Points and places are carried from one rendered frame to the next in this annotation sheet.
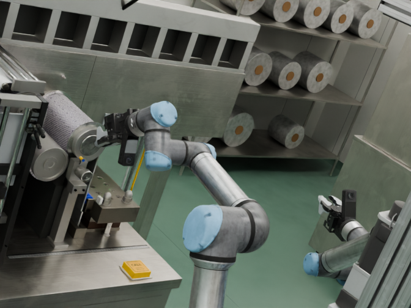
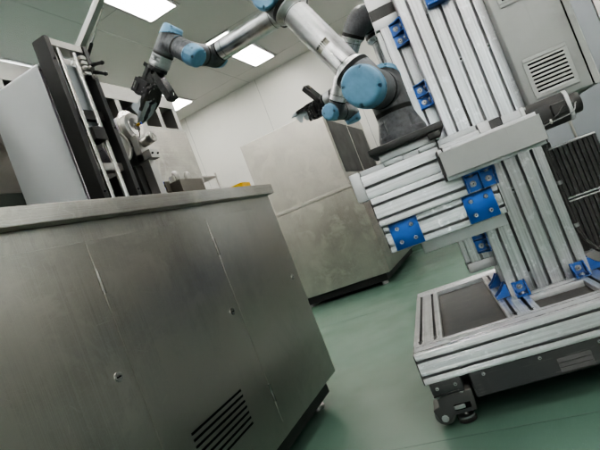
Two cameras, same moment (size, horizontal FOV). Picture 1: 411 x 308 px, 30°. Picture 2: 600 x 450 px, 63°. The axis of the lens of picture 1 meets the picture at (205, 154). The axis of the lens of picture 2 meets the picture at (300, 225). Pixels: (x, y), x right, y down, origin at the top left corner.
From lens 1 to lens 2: 1.71 m
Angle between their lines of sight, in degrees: 31
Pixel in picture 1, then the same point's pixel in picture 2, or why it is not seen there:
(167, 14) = (111, 88)
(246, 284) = not seen: hidden behind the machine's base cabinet
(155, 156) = (190, 45)
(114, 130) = (145, 84)
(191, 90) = (163, 146)
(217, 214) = not seen: outside the picture
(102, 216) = (183, 186)
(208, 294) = (312, 14)
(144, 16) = not seen: hidden behind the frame
